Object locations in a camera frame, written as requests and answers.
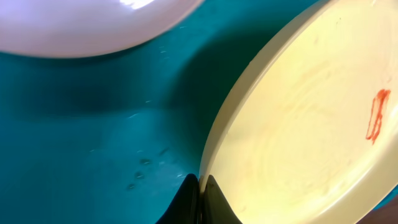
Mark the white plate with sauce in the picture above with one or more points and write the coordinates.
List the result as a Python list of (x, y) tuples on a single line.
[(85, 28)]

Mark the teal plastic tray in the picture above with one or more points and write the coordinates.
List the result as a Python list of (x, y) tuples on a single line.
[(110, 138)]

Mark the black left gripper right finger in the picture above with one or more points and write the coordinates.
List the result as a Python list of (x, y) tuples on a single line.
[(215, 207)]

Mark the yellow plate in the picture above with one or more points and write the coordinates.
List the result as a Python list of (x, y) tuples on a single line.
[(308, 133)]

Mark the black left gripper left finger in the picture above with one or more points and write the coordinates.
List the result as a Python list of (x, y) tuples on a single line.
[(183, 209)]

